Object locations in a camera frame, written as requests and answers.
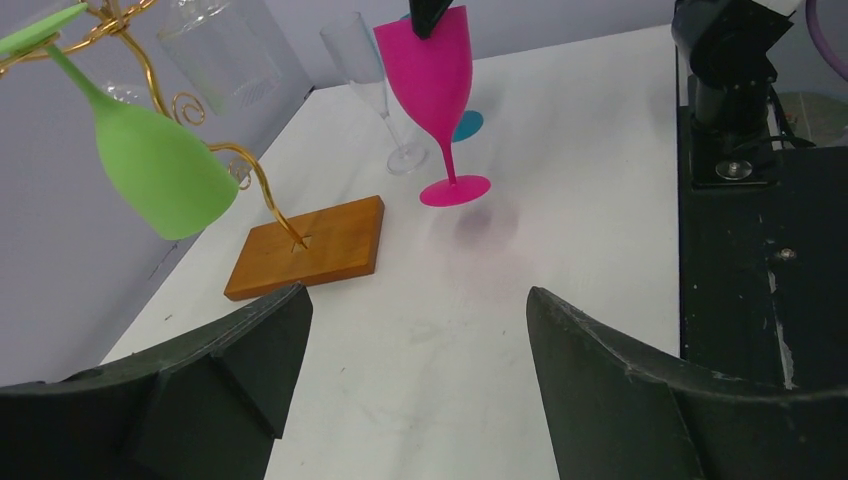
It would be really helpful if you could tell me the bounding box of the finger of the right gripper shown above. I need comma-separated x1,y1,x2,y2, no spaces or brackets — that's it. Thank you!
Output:
409,0,453,39

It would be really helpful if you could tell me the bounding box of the clear patterned wine glass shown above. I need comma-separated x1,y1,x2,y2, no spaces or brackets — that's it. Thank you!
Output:
157,1,282,116

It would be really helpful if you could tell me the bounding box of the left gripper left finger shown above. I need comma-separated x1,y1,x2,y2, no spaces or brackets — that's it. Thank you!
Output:
1,284,313,479

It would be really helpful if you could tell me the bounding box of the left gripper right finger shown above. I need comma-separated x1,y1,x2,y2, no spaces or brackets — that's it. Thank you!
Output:
526,287,847,479

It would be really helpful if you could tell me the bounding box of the green plastic wine glass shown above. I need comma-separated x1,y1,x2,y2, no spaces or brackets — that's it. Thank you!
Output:
1,3,239,240

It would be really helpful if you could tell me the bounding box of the clear tall flute glass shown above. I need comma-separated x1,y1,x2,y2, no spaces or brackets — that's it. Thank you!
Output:
319,12,427,175

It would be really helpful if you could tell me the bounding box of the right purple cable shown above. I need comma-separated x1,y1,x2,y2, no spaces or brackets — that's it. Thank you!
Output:
804,0,848,81

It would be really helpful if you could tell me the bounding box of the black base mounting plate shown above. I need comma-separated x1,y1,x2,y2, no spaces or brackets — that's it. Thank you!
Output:
677,74,847,390

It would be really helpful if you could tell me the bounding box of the pink plastic wine glass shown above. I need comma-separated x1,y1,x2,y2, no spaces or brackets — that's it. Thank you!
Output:
373,5,491,207

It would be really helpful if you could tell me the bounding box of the blue plastic wine glass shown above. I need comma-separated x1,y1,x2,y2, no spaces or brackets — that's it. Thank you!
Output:
452,110,484,143

